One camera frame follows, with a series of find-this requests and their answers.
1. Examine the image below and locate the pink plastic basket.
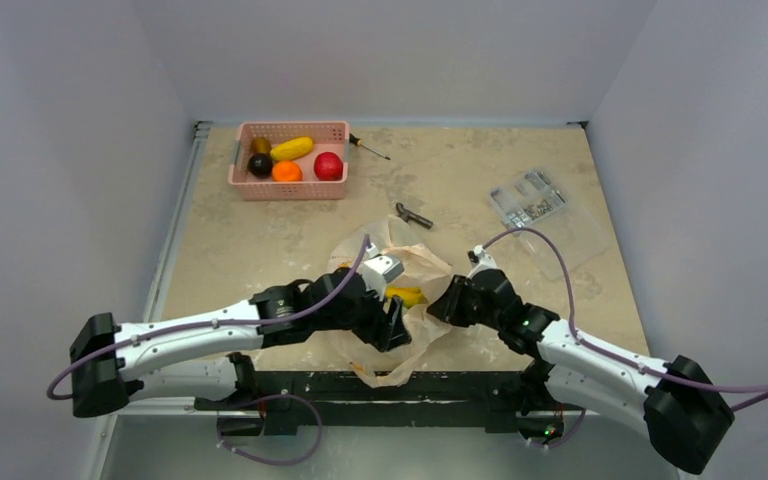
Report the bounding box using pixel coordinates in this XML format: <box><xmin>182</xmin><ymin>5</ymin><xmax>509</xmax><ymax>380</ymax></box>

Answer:
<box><xmin>227</xmin><ymin>120</ymin><xmax>350</xmax><ymax>201</ymax></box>

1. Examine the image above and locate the orange fake fruit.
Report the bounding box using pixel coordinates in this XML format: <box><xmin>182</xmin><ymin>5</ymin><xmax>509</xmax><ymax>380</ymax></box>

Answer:
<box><xmin>271</xmin><ymin>161</ymin><xmax>304</xmax><ymax>182</ymax></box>

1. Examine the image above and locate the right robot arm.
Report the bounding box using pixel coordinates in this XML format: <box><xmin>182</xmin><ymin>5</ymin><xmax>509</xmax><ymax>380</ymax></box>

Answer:
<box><xmin>427</xmin><ymin>269</ymin><xmax>734</xmax><ymax>475</ymax></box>

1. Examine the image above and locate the translucent plastic bag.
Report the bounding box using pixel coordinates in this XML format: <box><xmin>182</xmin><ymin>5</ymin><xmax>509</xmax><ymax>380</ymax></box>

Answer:
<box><xmin>325</xmin><ymin>215</ymin><xmax>453</xmax><ymax>388</ymax></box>

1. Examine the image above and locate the clear plastic screw box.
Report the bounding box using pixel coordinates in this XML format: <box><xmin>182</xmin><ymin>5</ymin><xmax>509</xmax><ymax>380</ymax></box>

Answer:
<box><xmin>488</xmin><ymin>169</ymin><xmax>568</xmax><ymax>228</ymax></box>

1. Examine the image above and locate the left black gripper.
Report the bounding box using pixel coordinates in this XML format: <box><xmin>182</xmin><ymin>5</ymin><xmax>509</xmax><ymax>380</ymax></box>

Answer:
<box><xmin>313</xmin><ymin>274</ymin><xmax>410</xmax><ymax>350</ymax></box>

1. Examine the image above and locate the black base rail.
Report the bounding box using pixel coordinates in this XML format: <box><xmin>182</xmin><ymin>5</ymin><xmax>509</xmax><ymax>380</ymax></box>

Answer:
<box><xmin>194</xmin><ymin>371</ymin><xmax>581</xmax><ymax>442</ymax></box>

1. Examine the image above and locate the brown fake kiwi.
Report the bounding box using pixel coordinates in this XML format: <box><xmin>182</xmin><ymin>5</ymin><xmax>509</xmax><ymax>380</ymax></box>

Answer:
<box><xmin>249</xmin><ymin>137</ymin><xmax>272</xmax><ymax>156</ymax></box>

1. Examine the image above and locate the black handled screwdriver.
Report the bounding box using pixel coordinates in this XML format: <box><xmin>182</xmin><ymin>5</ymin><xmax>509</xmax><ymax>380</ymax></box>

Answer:
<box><xmin>349</xmin><ymin>133</ymin><xmax>391</xmax><ymax>161</ymax></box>

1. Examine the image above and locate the purple cable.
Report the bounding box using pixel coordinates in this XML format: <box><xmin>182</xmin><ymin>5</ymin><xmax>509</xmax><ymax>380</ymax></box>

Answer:
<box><xmin>479</xmin><ymin>227</ymin><xmax>768</xmax><ymax>452</ymax></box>
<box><xmin>46</xmin><ymin>235</ymin><xmax>373</xmax><ymax>466</ymax></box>

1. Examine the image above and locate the dark purple fake fruit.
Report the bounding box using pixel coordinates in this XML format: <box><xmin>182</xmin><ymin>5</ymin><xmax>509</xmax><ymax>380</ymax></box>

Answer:
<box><xmin>246</xmin><ymin>153</ymin><xmax>274</xmax><ymax>179</ymax></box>

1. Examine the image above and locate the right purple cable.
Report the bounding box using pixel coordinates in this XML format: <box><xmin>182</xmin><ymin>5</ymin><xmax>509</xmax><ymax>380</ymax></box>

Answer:
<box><xmin>479</xmin><ymin>227</ymin><xmax>768</xmax><ymax>452</ymax></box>

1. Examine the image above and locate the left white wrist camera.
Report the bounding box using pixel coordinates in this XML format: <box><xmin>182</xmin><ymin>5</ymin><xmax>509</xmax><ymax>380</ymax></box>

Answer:
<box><xmin>357</xmin><ymin>244</ymin><xmax>404</xmax><ymax>299</ymax></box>

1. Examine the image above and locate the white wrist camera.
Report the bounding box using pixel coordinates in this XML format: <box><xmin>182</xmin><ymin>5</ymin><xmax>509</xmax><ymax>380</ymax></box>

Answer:
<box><xmin>357</xmin><ymin>244</ymin><xmax>404</xmax><ymax>299</ymax></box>
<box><xmin>467</xmin><ymin>245</ymin><xmax>498</xmax><ymax>278</ymax></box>

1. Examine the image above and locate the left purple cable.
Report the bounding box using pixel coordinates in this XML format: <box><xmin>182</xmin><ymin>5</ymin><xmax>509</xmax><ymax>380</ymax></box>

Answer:
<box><xmin>46</xmin><ymin>235</ymin><xmax>373</xmax><ymax>466</ymax></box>

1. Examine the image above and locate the dark grey metal faucet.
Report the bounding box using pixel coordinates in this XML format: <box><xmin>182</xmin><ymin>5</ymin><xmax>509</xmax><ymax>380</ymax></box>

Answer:
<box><xmin>395</xmin><ymin>202</ymin><xmax>434</xmax><ymax>230</ymax></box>

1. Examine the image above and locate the yellow fake banana bunch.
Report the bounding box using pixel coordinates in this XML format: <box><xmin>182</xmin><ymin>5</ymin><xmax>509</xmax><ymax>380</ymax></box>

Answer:
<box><xmin>386</xmin><ymin>286</ymin><xmax>428</xmax><ymax>309</ymax></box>

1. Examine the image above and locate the yellow fake mango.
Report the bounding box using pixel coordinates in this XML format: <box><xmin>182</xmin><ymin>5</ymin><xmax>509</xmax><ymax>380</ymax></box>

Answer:
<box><xmin>269</xmin><ymin>136</ymin><xmax>315</xmax><ymax>162</ymax></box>

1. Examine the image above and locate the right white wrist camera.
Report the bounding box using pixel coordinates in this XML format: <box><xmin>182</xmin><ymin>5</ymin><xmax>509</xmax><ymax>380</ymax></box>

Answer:
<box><xmin>467</xmin><ymin>245</ymin><xmax>498</xmax><ymax>278</ymax></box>

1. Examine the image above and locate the red fake apple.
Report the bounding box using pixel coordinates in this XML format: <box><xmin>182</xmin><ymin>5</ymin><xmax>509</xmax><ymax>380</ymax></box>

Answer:
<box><xmin>313</xmin><ymin>152</ymin><xmax>344</xmax><ymax>181</ymax></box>

